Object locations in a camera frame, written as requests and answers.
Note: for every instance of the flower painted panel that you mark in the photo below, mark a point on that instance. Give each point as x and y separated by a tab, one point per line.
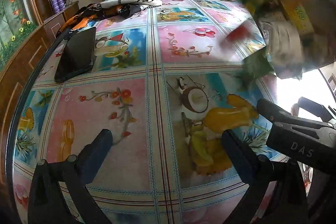
13	16

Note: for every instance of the black smartphone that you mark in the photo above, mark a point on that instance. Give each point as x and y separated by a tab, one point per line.
76	56

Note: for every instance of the wooden cabinet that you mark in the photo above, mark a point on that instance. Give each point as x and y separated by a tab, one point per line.
31	61

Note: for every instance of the purple spray bottle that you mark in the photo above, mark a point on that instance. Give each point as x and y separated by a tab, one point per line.
61	1
53	3

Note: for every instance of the fruit print tablecloth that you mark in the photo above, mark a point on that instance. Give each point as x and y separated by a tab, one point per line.
131	108

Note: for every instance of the red snack packet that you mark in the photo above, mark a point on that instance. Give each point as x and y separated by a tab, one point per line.
237	33

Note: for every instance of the patterned scarf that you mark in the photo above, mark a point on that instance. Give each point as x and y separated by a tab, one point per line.
118	7

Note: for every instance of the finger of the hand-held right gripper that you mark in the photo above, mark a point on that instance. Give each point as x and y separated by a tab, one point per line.
273	113
315	108

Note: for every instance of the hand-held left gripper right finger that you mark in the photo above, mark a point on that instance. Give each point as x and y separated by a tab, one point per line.
236	158

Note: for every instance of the cardboard box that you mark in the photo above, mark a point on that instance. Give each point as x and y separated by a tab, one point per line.
320	37

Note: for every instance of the yellow noodle packet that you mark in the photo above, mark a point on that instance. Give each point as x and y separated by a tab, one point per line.
302	16

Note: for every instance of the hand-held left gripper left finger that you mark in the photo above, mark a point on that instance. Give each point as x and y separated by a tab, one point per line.
97	153

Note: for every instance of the silver foil bag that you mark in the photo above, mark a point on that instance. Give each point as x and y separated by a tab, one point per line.
283	50

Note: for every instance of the green snack packet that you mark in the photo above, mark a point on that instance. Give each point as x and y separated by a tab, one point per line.
257	66

